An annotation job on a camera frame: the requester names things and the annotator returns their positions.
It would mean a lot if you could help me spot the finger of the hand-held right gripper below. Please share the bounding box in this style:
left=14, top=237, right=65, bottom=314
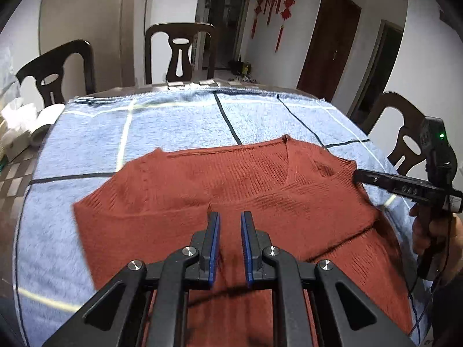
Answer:
left=352, top=169, right=440, bottom=205

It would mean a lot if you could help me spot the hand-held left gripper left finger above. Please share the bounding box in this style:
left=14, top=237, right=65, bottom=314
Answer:
left=41, top=211, right=221, bottom=347

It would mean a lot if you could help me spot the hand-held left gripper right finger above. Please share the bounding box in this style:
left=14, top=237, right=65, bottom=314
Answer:
left=240, top=211, right=416, bottom=347

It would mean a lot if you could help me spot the rust red knit sweater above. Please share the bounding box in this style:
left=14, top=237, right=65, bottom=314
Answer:
left=73, top=134, right=415, bottom=347

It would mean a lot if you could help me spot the person's right hand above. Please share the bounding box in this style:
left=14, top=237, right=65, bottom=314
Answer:
left=410, top=202, right=433, bottom=257

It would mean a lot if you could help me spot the dark wooden chair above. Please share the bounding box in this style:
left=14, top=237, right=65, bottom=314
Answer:
left=360, top=91, right=427, bottom=178
left=145, top=23, right=216, bottom=84
left=15, top=40, right=96, bottom=109

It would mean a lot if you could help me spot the blue checked blanket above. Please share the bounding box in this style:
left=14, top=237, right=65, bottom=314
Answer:
left=12, top=87, right=435, bottom=347

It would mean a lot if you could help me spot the dark brown door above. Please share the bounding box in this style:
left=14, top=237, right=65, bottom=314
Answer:
left=297, top=0, right=362, bottom=93

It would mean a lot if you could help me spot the white tape roll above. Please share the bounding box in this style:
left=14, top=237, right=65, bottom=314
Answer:
left=29, top=104, right=66, bottom=147

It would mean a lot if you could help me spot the white tissue box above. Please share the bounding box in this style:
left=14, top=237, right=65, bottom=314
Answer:
left=0, top=101, right=38, bottom=161

